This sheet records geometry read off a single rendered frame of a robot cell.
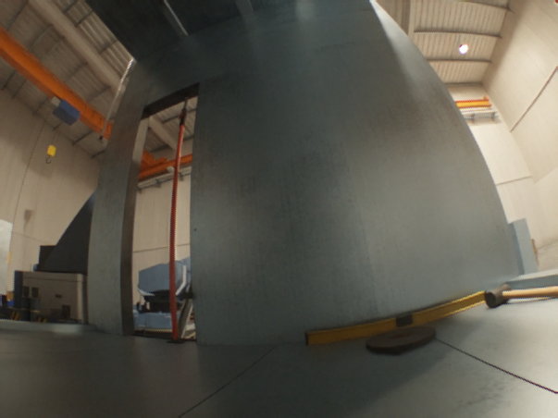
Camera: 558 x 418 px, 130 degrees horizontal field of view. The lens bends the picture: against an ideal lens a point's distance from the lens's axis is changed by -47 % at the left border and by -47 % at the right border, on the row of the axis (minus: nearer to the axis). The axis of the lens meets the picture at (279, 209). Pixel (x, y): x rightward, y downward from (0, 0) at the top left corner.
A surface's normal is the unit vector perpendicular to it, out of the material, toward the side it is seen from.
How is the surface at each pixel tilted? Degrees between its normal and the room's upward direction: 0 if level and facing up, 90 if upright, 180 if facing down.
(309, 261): 90
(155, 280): 90
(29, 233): 90
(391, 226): 90
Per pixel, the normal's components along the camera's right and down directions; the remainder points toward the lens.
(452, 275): -0.24, -0.31
